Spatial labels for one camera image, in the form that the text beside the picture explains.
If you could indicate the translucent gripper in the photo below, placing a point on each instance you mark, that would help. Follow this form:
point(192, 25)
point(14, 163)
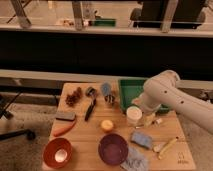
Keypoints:
point(149, 119)

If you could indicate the black dish brush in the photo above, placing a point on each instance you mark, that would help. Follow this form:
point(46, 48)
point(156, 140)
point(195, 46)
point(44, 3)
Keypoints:
point(92, 93)

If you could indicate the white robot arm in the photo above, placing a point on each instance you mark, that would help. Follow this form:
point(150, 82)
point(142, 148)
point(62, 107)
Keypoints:
point(162, 89)

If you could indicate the purple bowl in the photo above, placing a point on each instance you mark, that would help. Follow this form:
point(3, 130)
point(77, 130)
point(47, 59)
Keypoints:
point(113, 149)

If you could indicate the red bowl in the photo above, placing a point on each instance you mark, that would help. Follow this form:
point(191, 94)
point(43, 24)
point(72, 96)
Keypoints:
point(57, 153)

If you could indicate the small metal spoon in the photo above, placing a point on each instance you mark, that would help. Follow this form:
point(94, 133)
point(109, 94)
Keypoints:
point(157, 121)

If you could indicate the green plastic tray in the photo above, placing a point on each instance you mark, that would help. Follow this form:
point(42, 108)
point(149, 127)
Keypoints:
point(129, 89)

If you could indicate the yellow round fruit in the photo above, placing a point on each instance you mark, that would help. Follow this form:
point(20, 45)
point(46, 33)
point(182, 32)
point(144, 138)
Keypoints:
point(107, 125)

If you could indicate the grey crumpled cloth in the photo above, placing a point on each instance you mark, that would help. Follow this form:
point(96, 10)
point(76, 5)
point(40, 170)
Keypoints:
point(135, 161)

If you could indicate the grey sponge block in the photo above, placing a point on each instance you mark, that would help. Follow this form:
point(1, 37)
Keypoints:
point(66, 116)

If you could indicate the black office chair base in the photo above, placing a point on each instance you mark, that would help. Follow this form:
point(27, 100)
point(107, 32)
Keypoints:
point(12, 131)

